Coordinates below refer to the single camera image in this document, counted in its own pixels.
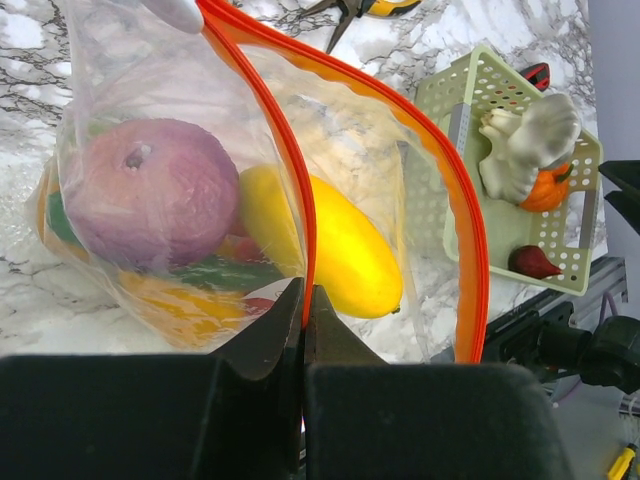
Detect red black tool behind basket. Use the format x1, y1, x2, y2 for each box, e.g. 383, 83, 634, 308
520, 62, 550, 91

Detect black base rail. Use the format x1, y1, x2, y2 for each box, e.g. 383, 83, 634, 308
482, 256, 627, 365

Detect yellow handled screwdriver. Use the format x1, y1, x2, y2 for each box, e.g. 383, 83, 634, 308
607, 443, 638, 480

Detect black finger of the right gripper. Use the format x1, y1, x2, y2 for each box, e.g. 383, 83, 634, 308
598, 160, 640, 225

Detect yellow black needle-nose pliers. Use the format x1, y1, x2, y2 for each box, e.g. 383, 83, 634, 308
300, 0, 422, 54

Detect green perforated plastic basket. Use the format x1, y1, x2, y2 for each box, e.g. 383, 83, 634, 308
415, 46, 602, 295

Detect yellow toy bell pepper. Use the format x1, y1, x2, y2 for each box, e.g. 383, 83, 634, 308
118, 271, 249, 349

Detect white toy garlic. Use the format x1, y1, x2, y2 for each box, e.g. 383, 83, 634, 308
479, 93, 582, 205

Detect green toy chili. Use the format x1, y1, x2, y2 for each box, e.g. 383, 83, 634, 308
47, 192, 289, 294

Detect purple toy onion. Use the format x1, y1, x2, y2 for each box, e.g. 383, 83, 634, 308
60, 119, 239, 271

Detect yellow toy mango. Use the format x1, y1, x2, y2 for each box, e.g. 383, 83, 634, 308
239, 165, 403, 319

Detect orange yellow toy fruit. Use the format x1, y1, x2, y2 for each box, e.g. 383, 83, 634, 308
31, 161, 91, 264

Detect clear zip bag orange zipper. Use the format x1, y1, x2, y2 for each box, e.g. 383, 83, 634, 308
29, 1, 489, 363

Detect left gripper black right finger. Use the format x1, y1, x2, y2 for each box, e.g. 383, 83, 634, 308
304, 287, 573, 479

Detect dark red toy fruit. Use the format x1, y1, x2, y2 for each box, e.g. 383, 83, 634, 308
507, 245, 563, 280

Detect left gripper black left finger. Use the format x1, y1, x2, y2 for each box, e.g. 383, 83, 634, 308
1, 279, 304, 479

